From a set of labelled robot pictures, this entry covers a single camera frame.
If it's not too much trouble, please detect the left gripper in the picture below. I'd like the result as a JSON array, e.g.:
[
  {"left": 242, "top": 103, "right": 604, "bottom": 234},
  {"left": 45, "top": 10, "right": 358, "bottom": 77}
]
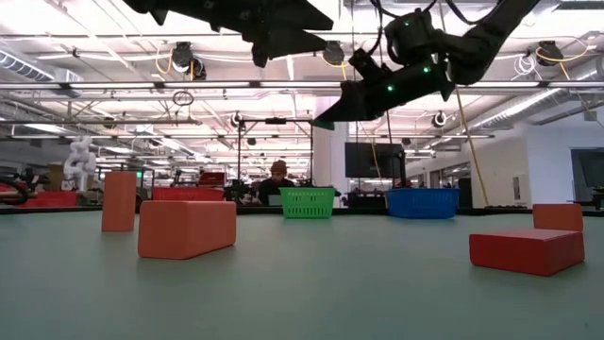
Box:
[{"left": 123, "top": 0, "right": 334, "bottom": 68}]

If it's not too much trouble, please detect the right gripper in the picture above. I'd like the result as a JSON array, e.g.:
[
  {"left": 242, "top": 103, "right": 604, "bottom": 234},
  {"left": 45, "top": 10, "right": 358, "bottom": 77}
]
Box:
[{"left": 313, "top": 60, "right": 455, "bottom": 123}]

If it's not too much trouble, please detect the red block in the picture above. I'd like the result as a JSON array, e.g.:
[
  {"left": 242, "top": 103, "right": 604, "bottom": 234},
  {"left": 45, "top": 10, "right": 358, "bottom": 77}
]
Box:
[
  {"left": 532, "top": 203, "right": 585, "bottom": 233},
  {"left": 137, "top": 199, "right": 238, "bottom": 261},
  {"left": 468, "top": 228, "right": 586, "bottom": 278},
  {"left": 101, "top": 171, "right": 138, "bottom": 233}
]

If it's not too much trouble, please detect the black monitor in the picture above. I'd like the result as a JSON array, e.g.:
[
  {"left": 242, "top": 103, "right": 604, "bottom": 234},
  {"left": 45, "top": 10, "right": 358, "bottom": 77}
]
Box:
[{"left": 344, "top": 142, "right": 407, "bottom": 179}]

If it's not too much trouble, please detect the white column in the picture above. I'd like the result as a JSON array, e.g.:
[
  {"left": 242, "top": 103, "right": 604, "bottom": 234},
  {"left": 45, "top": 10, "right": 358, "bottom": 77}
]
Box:
[{"left": 312, "top": 96, "right": 351, "bottom": 209}]

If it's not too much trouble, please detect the long ceiling light strip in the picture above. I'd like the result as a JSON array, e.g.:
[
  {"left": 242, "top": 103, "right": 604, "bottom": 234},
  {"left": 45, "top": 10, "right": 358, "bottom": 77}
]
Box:
[{"left": 0, "top": 80, "right": 604, "bottom": 91}]

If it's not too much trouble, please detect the green plastic basket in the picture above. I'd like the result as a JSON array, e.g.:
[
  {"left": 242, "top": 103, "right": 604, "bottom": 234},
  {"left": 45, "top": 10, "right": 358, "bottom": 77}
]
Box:
[{"left": 278, "top": 187, "right": 337, "bottom": 220}]

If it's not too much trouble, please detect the person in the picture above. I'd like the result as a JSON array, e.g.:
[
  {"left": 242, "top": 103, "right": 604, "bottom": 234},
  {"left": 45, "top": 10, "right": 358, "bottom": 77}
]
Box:
[{"left": 257, "top": 159, "right": 297, "bottom": 207}]

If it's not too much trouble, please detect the blue plastic basket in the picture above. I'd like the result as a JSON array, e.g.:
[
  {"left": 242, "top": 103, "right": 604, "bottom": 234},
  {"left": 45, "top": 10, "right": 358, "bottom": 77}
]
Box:
[{"left": 384, "top": 188, "right": 461, "bottom": 220}]

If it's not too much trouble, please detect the red toolbox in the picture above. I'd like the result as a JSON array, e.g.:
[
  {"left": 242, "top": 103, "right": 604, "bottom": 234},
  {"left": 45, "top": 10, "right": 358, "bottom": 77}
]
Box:
[{"left": 197, "top": 171, "right": 227, "bottom": 188}]

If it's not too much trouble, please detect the red plastic basket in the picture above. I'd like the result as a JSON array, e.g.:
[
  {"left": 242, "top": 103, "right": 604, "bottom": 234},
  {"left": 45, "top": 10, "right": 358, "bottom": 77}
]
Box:
[{"left": 151, "top": 186, "right": 226, "bottom": 203}]

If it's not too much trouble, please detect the green table mat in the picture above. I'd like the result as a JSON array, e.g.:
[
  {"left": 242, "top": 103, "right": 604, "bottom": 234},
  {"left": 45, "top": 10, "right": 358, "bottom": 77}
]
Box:
[{"left": 0, "top": 210, "right": 604, "bottom": 340}]

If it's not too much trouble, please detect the red storage bin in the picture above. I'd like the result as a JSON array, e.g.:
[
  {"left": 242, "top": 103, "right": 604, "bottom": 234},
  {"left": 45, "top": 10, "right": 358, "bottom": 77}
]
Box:
[{"left": 0, "top": 190, "right": 77, "bottom": 209}]

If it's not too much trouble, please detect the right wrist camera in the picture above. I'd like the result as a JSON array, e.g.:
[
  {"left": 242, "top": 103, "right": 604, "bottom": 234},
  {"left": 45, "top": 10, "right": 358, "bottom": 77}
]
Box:
[{"left": 348, "top": 46, "right": 394, "bottom": 82}]

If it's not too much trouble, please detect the black hanging cable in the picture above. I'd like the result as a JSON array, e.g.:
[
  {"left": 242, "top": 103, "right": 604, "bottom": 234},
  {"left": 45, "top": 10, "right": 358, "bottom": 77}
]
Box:
[{"left": 375, "top": 0, "right": 394, "bottom": 145}]

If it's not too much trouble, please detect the yellow hanging cable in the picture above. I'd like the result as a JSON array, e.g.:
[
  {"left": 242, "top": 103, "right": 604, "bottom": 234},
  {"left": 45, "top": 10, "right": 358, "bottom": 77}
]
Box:
[{"left": 454, "top": 87, "right": 491, "bottom": 208}]

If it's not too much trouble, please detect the black rig frame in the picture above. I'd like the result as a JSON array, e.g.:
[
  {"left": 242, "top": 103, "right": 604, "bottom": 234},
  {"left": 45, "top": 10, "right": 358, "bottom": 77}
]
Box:
[{"left": 237, "top": 117, "right": 315, "bottom": 190}]

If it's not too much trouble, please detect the black cable loop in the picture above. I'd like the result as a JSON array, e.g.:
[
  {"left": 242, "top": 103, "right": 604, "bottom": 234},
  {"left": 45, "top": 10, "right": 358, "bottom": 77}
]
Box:
[{"left": 172, "top": 90, "right": 195, "bottom": 108}]

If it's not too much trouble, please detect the silver ventilation duct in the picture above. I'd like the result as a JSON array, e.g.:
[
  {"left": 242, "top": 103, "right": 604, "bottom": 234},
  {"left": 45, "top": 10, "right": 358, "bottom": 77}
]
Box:
[{"left": 466, "top": 56, "right": 604, "bottom": 133}]

